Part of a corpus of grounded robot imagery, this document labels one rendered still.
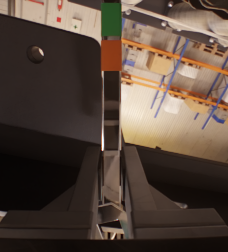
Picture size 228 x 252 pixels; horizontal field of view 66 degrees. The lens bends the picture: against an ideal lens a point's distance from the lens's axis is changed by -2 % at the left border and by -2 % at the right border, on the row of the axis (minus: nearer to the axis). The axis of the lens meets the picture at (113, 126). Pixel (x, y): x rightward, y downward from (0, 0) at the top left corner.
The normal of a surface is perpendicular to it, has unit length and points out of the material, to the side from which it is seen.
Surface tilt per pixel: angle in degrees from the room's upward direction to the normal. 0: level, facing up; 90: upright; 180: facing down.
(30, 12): 90
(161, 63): 90
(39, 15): 90
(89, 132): 90
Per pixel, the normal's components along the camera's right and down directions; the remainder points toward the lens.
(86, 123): 0.01, 0.51
